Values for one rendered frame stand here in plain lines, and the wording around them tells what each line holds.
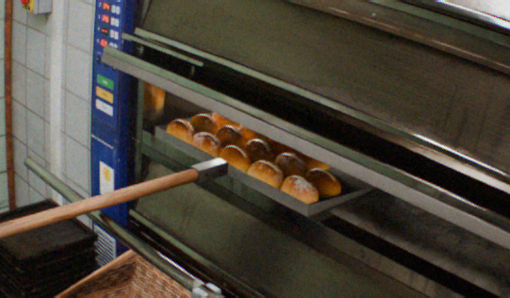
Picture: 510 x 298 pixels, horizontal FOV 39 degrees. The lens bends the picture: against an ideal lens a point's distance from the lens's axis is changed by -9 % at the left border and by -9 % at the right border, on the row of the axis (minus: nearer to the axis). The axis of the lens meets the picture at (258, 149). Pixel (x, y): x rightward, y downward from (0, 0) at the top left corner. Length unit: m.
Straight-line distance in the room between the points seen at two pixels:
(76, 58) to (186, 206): 0.62
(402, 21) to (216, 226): 0.79
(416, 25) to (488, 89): 0.19
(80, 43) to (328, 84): 1.00
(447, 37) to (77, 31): 1.30
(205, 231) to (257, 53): 0.52
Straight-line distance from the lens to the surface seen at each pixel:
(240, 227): 1.92
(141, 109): 2.12
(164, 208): 2.11
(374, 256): 1.62
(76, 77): 2.40
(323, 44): 1.60
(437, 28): 1.41
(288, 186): 1.75
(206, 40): 1.83
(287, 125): 1.49
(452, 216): 1.28
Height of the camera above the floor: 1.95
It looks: 22 degrees down
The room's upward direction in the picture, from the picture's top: 5 degrees clockwise
